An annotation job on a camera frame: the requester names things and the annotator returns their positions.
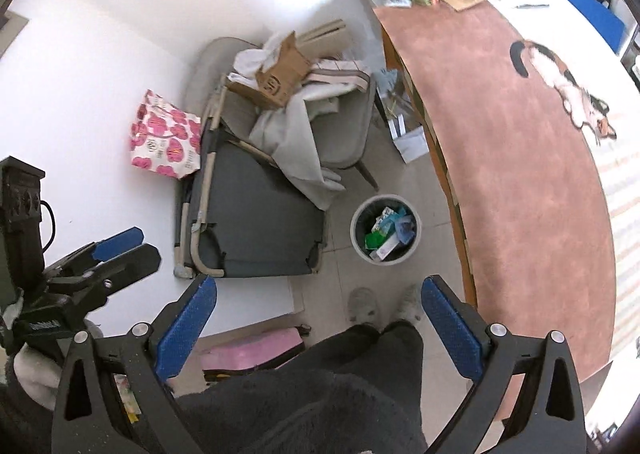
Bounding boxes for white cloth sheet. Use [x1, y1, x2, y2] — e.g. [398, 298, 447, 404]
[227, 33, 372, 211]

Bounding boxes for light blue plastic wrapper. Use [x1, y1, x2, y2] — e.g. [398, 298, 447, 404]
[394, 215, 416, 245]

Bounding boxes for white round trash bin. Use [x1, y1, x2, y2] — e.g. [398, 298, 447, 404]
[349, 194, 422, 267]

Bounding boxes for blue folder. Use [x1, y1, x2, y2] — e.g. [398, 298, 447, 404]
[568, 0, 625, 54]

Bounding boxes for grey folding bed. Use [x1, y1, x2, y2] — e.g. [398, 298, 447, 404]
[171, 126, 329, 280]

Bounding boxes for blue green rice bag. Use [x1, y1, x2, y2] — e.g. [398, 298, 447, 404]
[363, 230, 394, 251]

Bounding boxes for person black trousers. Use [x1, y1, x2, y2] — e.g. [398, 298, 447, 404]
[177, 321, 427, 453]

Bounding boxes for pink floral bag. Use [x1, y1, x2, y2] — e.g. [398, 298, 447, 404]
[130, 90, 201, 179]

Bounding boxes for right grey slipper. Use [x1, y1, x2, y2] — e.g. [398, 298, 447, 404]
[394, 285, 425, 327]

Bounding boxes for left grey slipper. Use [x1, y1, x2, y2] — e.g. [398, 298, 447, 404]
[347, 287, 382, 330]

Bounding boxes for grey armchair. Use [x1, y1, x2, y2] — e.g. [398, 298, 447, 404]
[182, 36, 379, 193]

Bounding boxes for grey slipper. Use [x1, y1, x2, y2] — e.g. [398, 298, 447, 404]
[394, 285, 425, 327]
[347, 287, 382, 330]

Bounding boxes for cardboard box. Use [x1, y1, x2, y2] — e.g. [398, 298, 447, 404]
[226, 32, 311, 109]

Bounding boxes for cat pattern table mat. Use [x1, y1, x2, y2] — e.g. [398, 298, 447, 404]
[372, 0, 640, 427]

